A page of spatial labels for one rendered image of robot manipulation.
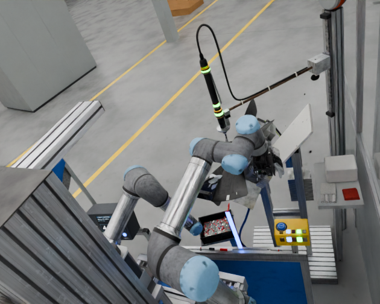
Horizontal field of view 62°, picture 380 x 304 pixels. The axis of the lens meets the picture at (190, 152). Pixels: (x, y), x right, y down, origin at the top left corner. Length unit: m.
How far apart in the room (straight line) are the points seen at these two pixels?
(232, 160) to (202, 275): 0.35
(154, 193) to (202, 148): 0.49
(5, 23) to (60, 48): 1.17
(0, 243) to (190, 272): 0.46
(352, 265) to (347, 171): 0.95
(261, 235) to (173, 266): 1.99
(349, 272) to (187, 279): 1.99
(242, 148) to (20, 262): 0.67
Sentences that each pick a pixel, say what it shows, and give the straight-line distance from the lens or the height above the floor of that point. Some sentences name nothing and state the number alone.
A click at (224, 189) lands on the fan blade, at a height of 1.18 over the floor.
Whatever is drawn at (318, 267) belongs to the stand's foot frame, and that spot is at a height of 0.08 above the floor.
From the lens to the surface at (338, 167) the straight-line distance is 2.07.
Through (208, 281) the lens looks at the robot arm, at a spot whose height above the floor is 1.61.
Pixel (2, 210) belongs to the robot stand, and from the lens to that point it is 0.84.
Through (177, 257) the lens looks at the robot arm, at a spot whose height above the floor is 1.67.
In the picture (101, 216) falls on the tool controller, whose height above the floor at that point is 1.24.
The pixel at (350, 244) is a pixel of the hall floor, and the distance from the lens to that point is 2.90.
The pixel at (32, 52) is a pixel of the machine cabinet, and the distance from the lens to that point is 7.65.
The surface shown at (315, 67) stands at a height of 1.55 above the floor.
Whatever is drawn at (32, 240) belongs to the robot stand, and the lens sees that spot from 0.85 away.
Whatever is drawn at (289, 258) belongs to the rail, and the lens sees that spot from 1.88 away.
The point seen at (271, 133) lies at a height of 1.14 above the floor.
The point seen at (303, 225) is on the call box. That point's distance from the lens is 1.67.
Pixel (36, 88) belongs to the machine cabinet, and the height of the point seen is 0.39.
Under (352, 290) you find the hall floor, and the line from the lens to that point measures 2.71.
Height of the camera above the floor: 2.42
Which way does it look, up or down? 37 degrees down
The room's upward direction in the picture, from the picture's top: 22 degrees counter-clockwise
